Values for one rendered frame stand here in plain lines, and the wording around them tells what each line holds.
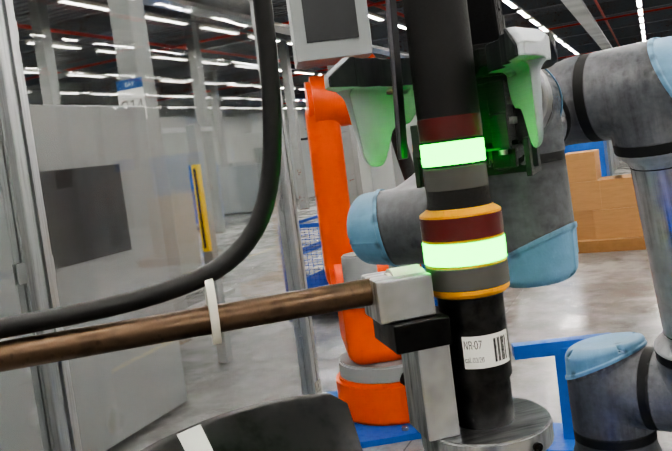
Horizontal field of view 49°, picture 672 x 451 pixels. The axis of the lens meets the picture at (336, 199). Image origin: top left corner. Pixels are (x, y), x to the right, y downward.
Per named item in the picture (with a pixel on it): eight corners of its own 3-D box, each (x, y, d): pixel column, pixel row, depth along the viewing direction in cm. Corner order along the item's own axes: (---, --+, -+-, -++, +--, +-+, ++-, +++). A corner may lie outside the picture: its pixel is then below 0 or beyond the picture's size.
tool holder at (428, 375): (413, 490, 35) (387, 288, 35) (372, 439, 42) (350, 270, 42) (581, 449, 37) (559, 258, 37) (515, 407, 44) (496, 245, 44)
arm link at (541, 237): (484, 272, 72) (468, 161, 72) (598, 270, 65) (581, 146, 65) (442, 291, 66) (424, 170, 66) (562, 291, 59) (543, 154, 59)
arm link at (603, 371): (589, 408, 118) (578, 325, 118) (678, 417, 110) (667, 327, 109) (558, 436, 109) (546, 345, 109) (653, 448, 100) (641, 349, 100)
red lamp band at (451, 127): (432, 141, 37) (429, 117, 37) (410, 144, 40) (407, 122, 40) (494, 133, 38) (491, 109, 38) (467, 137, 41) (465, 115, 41)
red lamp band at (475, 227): (439, 245, 37) (436, 221, 37) (410, 238, 41) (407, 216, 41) (519, 232, 38) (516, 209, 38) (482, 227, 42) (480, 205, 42)
